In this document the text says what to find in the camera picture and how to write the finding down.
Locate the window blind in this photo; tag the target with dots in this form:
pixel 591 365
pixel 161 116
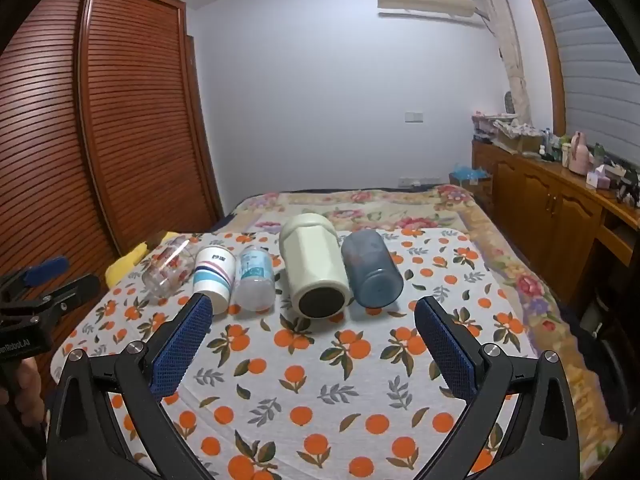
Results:
pixel 590 60

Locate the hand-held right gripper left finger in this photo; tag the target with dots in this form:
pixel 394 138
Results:
pixel 175 350

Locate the large cream cup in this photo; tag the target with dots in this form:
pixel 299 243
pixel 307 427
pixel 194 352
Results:
pixel 312 260

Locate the clear printed glass cup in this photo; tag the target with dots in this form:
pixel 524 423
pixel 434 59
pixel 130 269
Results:
pixel 167 270

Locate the orange fruit print cloth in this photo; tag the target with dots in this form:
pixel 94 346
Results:
pixel 320 390

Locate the small tissue box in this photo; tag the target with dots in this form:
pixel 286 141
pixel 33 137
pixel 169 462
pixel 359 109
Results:
pixel 596 179

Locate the pink jug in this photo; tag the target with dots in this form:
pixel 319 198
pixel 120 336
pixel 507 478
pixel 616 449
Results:
pixel 580 152

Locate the white wall switch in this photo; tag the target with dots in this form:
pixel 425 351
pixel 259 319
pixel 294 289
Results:
pixel 413 117

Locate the stack of pink boxes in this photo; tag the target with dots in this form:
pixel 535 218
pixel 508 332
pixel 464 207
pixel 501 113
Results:
pixel 484 127

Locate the clear plastic bottle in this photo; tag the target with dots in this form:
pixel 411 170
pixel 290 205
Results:
pixel 255 280

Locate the pale patterned curtain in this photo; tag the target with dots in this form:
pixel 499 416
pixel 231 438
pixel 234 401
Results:
pixel 510 50

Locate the cardboard box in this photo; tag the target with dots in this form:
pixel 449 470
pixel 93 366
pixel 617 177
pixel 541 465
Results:
pixel 520 137

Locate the person's left hand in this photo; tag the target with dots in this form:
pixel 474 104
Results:
pixel 31 385

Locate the white striped paper cup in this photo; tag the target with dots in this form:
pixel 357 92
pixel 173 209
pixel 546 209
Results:
pixel 214 280

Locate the yellow cloth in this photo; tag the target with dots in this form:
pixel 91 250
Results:
pixel 125 265

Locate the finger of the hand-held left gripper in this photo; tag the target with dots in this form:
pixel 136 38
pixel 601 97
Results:
pixel 75 290
pixel 47 268

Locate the wooden sideboard cabinet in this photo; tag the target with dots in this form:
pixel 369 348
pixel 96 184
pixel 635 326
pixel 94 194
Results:
pixel 545 200

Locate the blue plastic bag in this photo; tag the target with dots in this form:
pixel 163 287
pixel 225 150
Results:
pixel 467 174

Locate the translucent blue cup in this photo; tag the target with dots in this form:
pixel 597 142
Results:
pixel 372 270

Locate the floral blanket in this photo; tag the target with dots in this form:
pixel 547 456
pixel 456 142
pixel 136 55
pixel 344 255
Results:
pixel 360 210

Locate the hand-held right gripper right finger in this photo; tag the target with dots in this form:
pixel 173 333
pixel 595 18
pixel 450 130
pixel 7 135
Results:
pixel 447 350

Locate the brown louvered wardrobe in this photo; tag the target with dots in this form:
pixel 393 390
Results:
pixel 100 135

